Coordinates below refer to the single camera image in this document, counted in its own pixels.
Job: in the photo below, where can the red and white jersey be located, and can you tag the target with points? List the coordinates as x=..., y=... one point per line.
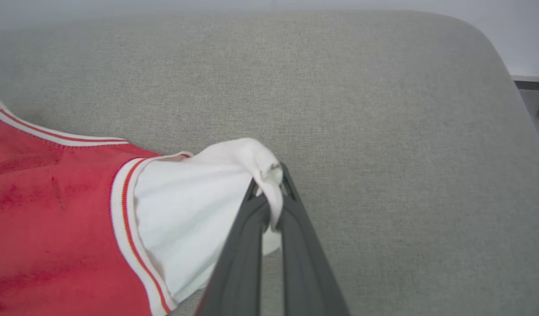
x=54, y=197

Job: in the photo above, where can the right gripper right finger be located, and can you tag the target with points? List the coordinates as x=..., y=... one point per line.
x=302, y=259

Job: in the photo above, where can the grey fabric sofa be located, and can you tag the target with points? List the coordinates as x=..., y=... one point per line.
x=383, y=166

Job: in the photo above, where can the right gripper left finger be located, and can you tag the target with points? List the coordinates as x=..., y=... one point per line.
x=240, y=263

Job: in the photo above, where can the dark grey baseboard strip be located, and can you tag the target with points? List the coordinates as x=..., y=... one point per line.
x=533, y=83

